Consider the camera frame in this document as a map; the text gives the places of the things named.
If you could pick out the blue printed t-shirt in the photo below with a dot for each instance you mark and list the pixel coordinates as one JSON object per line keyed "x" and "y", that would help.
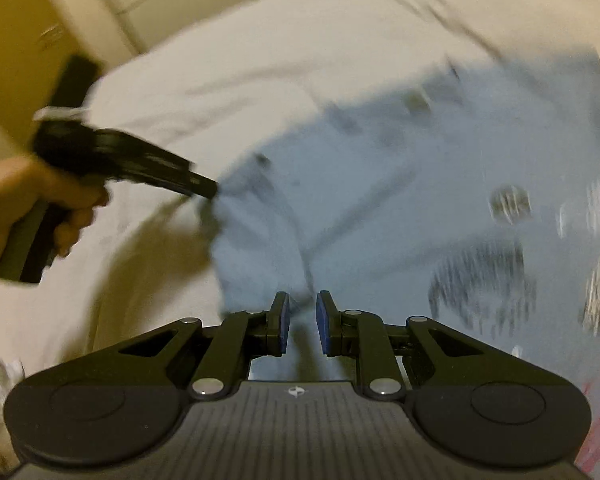
{"x": 471, "y": 196}

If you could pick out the person's left hand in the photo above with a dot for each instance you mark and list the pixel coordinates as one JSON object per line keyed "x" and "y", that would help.
{"x": 24, "y": 180}

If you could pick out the wooden wardrobe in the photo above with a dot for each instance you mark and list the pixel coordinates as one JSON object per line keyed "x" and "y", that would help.
{"x": 36, "y": 39}

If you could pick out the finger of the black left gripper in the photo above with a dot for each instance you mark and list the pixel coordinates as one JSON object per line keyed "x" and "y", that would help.
{"x": 202, "y": 186}

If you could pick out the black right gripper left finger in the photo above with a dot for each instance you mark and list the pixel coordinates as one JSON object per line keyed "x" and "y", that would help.
{"x": 209, "y": 362}

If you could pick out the white bed sheet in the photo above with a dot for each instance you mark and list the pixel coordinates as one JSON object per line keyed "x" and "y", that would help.
{"x": 213, "y": 93}

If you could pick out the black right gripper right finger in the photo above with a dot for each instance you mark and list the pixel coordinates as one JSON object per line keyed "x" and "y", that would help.
{"x": 386, "y": 356}

